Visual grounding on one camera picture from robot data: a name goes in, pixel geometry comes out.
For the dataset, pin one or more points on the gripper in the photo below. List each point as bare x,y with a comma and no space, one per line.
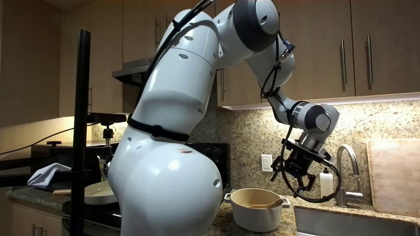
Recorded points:
297,163

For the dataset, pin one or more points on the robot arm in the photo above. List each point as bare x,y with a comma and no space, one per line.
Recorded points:
170,98

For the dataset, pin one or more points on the wooden spoon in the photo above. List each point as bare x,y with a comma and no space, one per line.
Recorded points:
267,205

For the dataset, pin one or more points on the white pot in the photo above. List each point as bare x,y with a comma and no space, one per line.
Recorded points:
256,218

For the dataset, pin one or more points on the white soap bottle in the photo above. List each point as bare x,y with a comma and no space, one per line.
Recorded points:
326,188

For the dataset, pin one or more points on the metal tap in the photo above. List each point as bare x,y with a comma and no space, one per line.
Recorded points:
344,196

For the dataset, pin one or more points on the sink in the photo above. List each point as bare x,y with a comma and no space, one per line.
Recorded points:
344,224

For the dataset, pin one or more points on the black stove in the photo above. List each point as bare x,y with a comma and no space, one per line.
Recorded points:
206,167

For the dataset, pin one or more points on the wooden cutting board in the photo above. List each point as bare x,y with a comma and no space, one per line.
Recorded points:
393,177

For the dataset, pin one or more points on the cabinet door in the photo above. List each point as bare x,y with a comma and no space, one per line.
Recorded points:
393,65
318,39
239,85

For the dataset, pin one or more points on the wooden upper cabinet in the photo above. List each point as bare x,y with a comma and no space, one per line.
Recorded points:
387,49
98,49

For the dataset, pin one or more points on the range hood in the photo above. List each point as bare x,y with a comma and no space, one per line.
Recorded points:
131,70

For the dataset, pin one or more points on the black stand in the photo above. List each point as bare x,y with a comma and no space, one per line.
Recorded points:
80,131

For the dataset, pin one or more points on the white cloth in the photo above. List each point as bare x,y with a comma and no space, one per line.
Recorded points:
46,175

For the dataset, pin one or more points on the lower cabinet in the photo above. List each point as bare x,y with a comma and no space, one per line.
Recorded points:
26,219

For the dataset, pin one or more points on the white wall socket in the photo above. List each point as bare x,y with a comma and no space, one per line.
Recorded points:
266,163

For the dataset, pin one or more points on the camera on mount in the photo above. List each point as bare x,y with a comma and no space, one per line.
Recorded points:
106,118

